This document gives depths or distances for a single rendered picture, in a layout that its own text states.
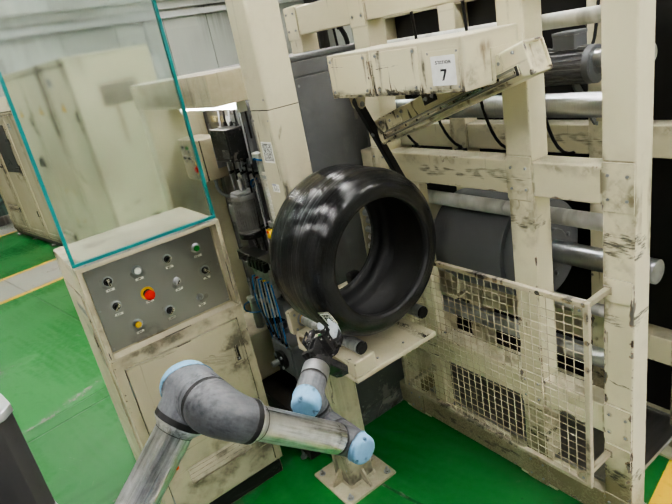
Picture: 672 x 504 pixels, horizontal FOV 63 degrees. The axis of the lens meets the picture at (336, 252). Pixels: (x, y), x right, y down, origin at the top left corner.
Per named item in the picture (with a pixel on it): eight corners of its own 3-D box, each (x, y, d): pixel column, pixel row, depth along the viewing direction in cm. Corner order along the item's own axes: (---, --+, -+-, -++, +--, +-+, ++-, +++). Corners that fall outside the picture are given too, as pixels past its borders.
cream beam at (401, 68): (332, 99, 196) (324, 56, 191) (384, 85, 209) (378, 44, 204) (464, 93, 149) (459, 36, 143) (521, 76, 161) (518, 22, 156)
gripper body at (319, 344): (327, 322, 158) (318, 349, 148) (342, 343, 161) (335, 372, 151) (305, 330, 161) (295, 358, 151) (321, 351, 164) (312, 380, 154)
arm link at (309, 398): (296, 423, 141) (284, 399, 138) (305, 392, 151) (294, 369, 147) (324, 420, 139) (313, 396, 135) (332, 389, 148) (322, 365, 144)
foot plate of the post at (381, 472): (314, 476, 255) (312, 469, 253) (359, 445, 268) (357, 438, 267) (350, 508, 234) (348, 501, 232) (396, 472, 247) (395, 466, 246)
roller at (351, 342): (306, 324, 207) (297, 322, 205) (310, 313, 207) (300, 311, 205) (365, 355, 180) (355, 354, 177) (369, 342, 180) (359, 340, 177)
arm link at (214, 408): (220, 393, 105) (385, 431, 136) (197, 373, 114) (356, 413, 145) (195, 451, 104) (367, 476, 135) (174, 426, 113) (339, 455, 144)
